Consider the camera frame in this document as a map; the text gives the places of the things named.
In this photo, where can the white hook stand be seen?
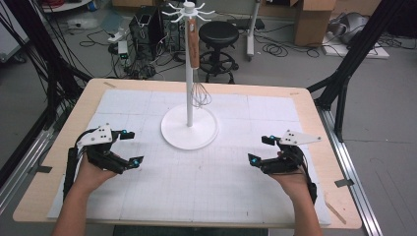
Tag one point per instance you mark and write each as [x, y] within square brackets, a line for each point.
[189, 111]

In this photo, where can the flat black box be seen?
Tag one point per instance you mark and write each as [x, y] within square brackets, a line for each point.
[246, 23]

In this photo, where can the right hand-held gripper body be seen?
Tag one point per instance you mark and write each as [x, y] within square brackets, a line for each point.
[283, 162]

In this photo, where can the tall cardboard box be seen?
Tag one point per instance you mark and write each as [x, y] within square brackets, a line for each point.
[311, 26]

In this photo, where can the black round stool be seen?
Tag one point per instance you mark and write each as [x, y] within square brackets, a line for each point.
[219, 34]

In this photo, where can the white grid mat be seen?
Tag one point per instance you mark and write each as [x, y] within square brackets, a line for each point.
[213, 187]

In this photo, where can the person's right hand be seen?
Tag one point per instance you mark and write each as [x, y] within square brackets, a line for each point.
[290, 185]

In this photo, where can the beige tape piece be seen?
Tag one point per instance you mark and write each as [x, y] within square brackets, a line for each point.
[294, 93]
[109, 85]

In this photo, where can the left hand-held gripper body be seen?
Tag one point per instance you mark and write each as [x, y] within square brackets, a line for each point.
[101, 157]

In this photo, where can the flat white board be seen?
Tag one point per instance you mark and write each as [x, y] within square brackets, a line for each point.
[367, 51]

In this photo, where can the white power adapter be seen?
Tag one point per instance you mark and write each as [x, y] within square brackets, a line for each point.
[123, 48]

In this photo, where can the black metal frame strut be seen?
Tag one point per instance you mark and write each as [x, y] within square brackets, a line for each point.
[354, 55]
[49, 65]

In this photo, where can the white power strip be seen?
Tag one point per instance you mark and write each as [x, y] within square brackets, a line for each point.
[117, 35]

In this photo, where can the aluminium floor rail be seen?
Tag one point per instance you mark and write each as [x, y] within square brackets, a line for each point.
[23, 164]
[350, 170]

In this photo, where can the person's left hand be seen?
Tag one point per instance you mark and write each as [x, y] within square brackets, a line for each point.
[90, 177]

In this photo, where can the grey rounded appliance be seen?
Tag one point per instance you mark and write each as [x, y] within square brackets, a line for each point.
[350, 28]

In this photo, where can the black computer tower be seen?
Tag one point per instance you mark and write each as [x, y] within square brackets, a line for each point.
[146, 31]

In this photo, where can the white pole stand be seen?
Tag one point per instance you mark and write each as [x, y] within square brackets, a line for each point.
[252, 29]

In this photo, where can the thin wooden stick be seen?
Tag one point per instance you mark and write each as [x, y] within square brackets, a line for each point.
[335, 212]

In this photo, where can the black tape piece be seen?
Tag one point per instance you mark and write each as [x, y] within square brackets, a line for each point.
[42, 169]
[344, 183]

